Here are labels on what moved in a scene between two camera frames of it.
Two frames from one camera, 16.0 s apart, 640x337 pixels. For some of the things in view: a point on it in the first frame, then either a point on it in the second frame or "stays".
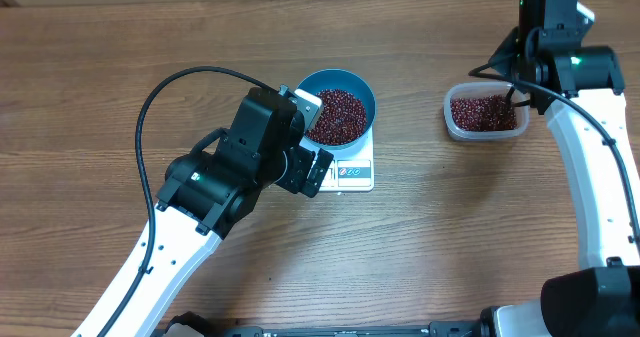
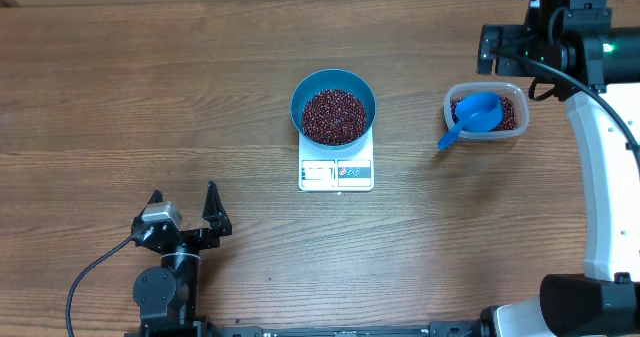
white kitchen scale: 352,168 stays
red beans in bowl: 341,119 stays
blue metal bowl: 348,108 stays
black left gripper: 293,179 -> 212,212
